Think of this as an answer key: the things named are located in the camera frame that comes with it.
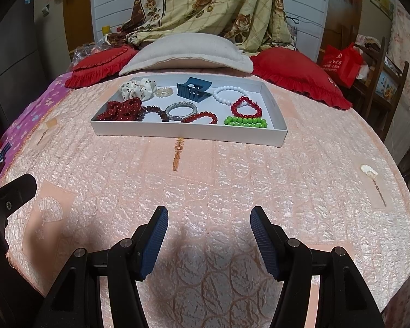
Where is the dark brown bead bracelet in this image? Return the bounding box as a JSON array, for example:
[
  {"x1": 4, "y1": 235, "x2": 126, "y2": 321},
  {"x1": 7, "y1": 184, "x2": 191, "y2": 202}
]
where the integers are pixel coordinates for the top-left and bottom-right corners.
[{"x1": 142, "y1": 105, "x2": 171, "y2": 123}]

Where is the grey cabinet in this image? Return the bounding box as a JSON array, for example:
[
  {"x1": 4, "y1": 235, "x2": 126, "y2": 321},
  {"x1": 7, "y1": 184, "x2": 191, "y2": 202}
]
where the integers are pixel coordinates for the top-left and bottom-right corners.
[{"x1": 0, "y1": 20, "x2": 69, "y2": 110}]

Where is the floral yellow quilt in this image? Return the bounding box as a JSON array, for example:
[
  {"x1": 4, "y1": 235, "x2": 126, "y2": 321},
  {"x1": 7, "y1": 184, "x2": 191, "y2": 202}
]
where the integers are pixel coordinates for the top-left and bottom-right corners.
[{"x1": 109, "y1": 0, "x2": 294, "y2": 55}]

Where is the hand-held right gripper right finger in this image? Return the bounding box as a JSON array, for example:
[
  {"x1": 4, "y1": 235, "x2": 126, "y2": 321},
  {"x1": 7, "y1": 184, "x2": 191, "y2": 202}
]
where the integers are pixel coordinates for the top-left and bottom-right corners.
[{"x1": 250, "y1": 206, "x2": 386, "y2": 328}]

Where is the dark wooden chair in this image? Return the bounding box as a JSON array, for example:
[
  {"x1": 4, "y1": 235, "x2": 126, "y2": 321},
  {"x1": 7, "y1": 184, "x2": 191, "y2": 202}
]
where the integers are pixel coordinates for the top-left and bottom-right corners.
[{"x1": 342, "y1": 36, "x2": 410, "y2": 142}]

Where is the white bead bracelet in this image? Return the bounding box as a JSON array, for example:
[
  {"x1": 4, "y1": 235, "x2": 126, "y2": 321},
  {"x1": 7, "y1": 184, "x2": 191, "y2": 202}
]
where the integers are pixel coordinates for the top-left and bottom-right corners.
[{"x1": 212, "y1": 85, "x2": 251, "y2": 106}]

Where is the white slatted headboard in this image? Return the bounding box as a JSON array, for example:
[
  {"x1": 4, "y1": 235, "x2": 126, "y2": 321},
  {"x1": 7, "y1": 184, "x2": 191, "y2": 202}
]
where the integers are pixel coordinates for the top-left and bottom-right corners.
[{"x1": 90, "y1": 0, "x2": 330, "y2": 46}]

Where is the white shallow tray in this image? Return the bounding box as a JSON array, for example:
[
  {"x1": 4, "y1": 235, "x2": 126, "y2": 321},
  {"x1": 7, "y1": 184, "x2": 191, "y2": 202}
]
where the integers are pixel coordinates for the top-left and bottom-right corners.
[{"x1": 90, "y1": 72, "x2": 288, "y2": 147}]

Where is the red polka dot scrunchie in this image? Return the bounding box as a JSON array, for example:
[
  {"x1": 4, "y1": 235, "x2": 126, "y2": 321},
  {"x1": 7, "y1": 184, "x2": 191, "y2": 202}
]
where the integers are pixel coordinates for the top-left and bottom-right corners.
[{"x1": 96, "y1": 97, "x2": 145, "y2": 122}]

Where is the silver bracelet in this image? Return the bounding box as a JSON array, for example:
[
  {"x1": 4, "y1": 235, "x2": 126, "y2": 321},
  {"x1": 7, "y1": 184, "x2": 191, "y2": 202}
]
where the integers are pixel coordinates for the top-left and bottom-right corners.
[{"x1": 165, "y1": 102, "x2": 196, "y2": 122}]

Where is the large red frilled pillow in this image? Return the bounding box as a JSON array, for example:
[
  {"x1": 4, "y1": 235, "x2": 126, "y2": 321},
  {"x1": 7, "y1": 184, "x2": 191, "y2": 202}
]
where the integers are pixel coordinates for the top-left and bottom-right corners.
[{"x1": 250, "y1": 47, "x2": 352, "y2": 110}]

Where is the blue hair claw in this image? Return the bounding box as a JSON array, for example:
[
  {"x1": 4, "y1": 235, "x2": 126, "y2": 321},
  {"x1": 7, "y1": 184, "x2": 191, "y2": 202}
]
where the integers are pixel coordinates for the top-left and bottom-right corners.
[{"x1": 176, "y1": 77, "x2": 213, "y2": 103}]

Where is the small red frilled pillow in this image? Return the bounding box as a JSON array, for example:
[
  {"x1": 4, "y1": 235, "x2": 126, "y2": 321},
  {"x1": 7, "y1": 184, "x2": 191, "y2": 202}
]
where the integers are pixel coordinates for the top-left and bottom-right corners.
[{"x1": 64, "y1": 45, "x2": 139, "y2": 89}]

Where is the dark red bead bracelet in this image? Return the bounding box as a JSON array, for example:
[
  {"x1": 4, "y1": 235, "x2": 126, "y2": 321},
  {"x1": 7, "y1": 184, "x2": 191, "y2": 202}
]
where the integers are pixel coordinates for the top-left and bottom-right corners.
[{"x1": 230, "y1": 96, "x2": 263, "y2": 118}]

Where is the purple floral sheet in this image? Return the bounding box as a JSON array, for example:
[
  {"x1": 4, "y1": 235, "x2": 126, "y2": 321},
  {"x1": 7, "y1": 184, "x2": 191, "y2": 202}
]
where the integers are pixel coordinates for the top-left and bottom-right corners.
[{"x1": 0, "y1": 72, "x2": 76, "y2": 175}]

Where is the white polka dot scrunchie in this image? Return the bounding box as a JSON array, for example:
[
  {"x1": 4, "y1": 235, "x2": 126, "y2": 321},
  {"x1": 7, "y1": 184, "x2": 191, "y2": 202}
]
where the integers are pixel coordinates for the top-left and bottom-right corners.
[{"x1": 119, "y1": 78, "x2": 157, "y2": 101}]

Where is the beige pillow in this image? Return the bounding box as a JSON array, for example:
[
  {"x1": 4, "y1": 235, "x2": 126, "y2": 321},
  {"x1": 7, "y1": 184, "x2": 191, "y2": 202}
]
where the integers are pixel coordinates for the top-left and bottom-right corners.
[{"x1": 118, "y1": 32, "x2": 253, "y2": 76}]

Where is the red shopping bag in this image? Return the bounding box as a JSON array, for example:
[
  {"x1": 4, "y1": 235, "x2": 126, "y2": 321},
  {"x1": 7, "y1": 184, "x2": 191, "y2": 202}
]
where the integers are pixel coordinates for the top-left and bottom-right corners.
[{"x1": 323, "y1": 43, "x2": 364, "y2": 87}]

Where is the green bead bracelet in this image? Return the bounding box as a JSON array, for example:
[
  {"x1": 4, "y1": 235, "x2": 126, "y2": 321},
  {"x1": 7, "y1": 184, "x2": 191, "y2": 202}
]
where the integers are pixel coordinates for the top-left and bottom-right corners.
[{"x1": 224, "y1": 116, "x2": 268, "y2": 128}]

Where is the orange-red bead bracelet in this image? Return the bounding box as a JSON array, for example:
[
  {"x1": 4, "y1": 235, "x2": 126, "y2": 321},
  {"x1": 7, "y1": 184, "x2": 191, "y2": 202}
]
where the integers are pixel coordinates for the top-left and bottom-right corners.
[{"x1": 181, "y1": 111, "x2": 218, "y2": 125}]

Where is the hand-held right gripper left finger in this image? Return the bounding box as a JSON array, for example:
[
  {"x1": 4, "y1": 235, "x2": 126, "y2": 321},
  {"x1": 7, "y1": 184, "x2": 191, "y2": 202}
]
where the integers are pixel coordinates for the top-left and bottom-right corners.
[{"x1": 41, "y1": 206, "x2": 169, "y2": 328}]

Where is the clear plastic bag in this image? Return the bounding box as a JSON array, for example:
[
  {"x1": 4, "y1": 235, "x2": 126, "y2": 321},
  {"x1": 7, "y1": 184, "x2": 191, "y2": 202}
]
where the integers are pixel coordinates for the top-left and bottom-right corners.
[{"x1": 70, "y1": 37, "x2": 106, "y2": 65}]

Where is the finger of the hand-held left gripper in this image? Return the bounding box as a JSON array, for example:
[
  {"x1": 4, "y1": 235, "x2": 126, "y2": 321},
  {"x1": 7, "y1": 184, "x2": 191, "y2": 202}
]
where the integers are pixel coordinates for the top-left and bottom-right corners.
[{"x1": 0, "y1": 174, "x2": 37, "y2": 217}]

